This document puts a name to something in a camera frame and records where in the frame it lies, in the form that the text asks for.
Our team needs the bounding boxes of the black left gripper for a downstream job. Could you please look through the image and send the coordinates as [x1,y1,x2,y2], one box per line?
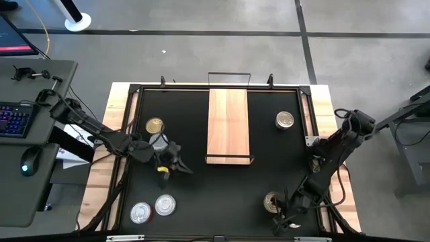
[155,140,195,190]

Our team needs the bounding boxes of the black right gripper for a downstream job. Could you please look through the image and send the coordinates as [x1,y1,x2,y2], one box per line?
[271,186,313,236]

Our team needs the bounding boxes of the green tuna can gold lid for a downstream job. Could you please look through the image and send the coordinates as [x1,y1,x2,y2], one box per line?
[144,116,165,135]
[263,191,282,214]

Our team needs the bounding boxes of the plain can silver lid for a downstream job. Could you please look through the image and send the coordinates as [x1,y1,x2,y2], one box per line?
[155,194,177,216]

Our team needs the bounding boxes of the tuna can grey lid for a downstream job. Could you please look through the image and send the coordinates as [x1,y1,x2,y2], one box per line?
[148,132,169,151]

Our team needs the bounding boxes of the red can silver lid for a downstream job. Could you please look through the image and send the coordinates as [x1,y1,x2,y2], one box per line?
[129,201,154,225]

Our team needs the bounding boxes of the blue tuna can silver lid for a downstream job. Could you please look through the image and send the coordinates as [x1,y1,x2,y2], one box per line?
[275,110,296,130]

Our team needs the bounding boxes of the black table mat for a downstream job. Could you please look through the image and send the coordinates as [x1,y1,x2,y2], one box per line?
[119,87,320,237]

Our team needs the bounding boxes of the white paper sheets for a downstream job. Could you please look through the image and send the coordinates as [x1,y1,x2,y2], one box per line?
[55,123,101,169]

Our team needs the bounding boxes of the black computer mouse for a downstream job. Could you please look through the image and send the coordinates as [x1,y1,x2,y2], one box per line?
[19,146,43,177]

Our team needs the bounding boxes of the black desk clamp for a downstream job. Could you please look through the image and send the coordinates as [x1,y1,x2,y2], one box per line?
[11,66,51,81]
[35,75,64,104]

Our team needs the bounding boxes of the grey desk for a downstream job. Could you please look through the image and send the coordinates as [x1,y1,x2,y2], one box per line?
[0,57,79,228]

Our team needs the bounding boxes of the backlit black keyboard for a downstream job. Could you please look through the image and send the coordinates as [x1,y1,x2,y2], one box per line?
[0,102,38,138]

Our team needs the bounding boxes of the white black floor stand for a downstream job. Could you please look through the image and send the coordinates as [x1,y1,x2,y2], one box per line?
[53,0,92,32]

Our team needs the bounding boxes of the black computer monitor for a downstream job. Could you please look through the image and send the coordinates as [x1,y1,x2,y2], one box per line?
[0,15,40,57]

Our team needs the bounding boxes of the person's shoe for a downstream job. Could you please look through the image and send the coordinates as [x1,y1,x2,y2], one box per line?
[0,0,19,11]

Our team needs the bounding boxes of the silver metal bracket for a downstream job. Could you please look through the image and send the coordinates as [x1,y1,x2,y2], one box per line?
[294,236,333,242]
[106,234,145,242]

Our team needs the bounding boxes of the black desk cable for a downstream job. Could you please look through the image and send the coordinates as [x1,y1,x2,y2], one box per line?
[68,85,91,112]

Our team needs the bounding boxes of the grey metal desk frame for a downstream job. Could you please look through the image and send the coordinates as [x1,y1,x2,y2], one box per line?
[369,83,430,189]

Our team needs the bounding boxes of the yellow floor cable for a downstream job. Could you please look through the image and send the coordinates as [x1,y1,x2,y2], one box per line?
[25,0,51,56]

